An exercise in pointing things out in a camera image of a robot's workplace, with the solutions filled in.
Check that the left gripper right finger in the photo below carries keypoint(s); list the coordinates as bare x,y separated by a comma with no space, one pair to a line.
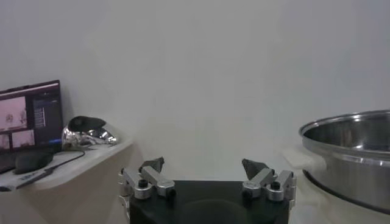
259,178

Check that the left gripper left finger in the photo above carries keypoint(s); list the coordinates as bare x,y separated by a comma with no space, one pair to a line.
158,181

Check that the perforated steel steamer basket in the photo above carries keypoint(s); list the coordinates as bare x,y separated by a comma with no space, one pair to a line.
350,158

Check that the white electric cooking pot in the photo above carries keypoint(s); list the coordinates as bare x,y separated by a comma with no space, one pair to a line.
310,164

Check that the white side table with mouse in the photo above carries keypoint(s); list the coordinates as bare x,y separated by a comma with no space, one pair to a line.
91,182

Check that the chrome and black device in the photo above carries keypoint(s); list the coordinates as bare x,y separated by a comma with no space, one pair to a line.
88,134

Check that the grey usb hub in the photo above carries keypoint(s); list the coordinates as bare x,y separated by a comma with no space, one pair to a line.
33,179

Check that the black computer mouse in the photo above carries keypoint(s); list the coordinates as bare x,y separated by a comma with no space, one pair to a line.
33,162

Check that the dark laptop beside chrome device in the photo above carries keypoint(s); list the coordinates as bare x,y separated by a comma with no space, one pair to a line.
30,115

